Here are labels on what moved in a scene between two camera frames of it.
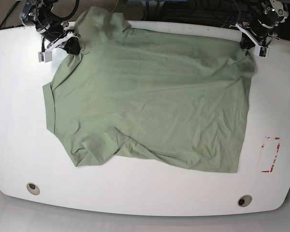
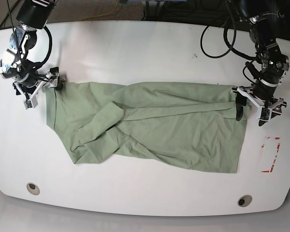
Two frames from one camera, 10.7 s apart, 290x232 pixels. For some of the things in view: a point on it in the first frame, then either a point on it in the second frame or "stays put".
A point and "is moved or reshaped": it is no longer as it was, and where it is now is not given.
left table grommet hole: x=33 y=188 stays put
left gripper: x=58 y=34 -> x=30 y=88
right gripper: x=260 y=33 -> x=263 y=96
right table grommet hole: x=244 y=200 stays put
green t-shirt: x=135 y=94 is moved or reshaped
